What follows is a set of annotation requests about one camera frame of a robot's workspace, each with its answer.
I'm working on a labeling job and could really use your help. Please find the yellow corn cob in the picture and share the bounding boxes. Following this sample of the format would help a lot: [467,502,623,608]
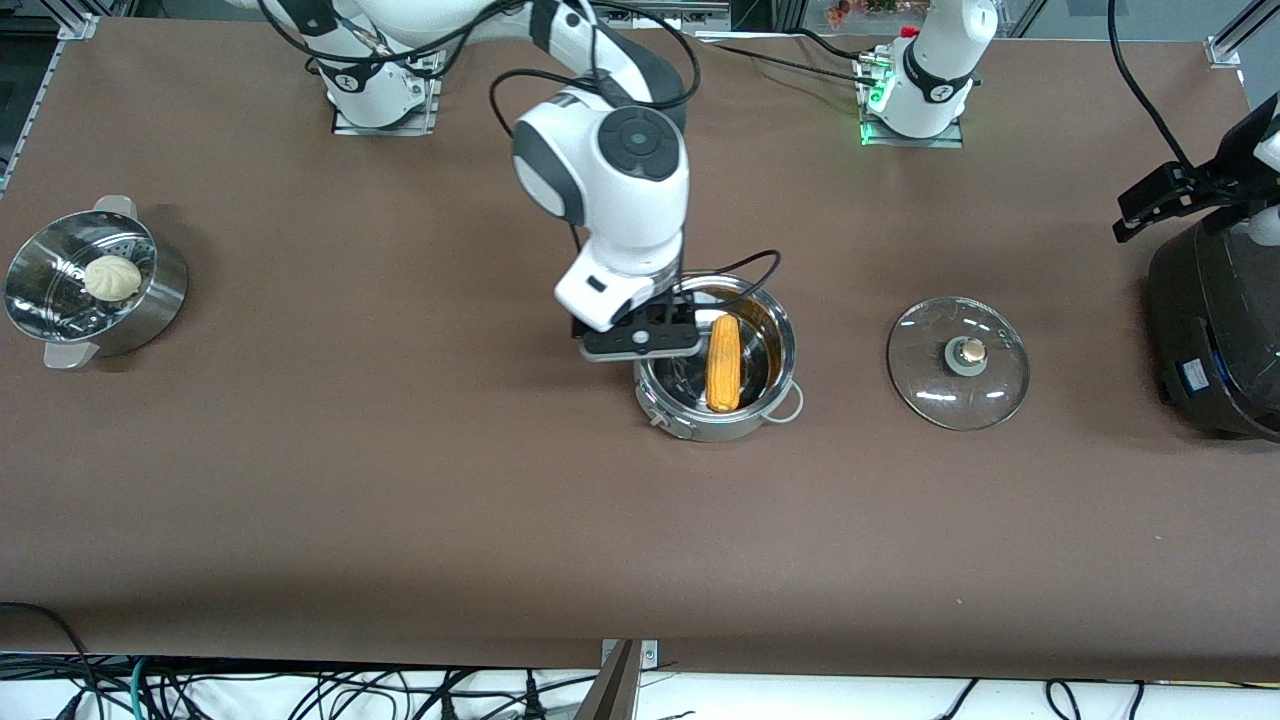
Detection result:
[705,314,744,414]

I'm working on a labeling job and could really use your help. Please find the brown table cover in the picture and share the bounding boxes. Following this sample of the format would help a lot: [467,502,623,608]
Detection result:
[0,17,1280,683]

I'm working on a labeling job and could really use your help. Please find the black rice cooker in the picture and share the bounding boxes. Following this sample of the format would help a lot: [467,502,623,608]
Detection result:
[1148,210,1280,443]

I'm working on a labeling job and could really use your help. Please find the small metal bracket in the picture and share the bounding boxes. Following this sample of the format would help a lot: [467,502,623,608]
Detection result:
[600,639,660,673]

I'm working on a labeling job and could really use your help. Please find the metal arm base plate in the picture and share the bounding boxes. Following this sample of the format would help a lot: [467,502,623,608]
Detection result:
[331,45,441,137]
[859,55,966,150]

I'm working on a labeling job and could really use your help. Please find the black base cable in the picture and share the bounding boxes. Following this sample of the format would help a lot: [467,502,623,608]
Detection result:
[700,38,886,93]
[790,27,881,65]

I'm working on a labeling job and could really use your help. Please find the steel steamer pot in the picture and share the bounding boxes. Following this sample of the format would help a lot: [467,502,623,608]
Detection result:
[3,195,190,370]

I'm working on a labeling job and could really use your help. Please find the white steamed bun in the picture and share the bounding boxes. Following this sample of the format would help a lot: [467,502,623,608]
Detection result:
[83,255,142,301]

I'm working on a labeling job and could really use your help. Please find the glass pot lid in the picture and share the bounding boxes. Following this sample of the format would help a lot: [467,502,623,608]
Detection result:
[887,297,1031,432]

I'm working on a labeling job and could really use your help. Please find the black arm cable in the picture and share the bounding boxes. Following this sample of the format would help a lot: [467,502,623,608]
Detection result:
[258,0,782,303]
[1107,0,1197,173]

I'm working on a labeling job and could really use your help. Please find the grey control box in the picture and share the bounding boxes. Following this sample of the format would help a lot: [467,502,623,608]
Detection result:
[600,0,732,32]

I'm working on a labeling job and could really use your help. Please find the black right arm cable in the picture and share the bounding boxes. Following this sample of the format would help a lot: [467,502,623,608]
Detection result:
[258,0,782,303]

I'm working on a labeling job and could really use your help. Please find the aluminium frame profile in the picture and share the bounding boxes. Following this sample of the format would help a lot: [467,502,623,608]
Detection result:
[574,640,641,720]
[1207,0,1280,70]
[0,10,103,197]

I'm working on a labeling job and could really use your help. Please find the steel cooking pot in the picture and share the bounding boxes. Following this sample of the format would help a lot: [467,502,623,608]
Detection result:
[632,272,806,443]

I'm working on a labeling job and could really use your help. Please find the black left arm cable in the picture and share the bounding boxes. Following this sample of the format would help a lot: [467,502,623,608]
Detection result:
[1107,0,1197,173]

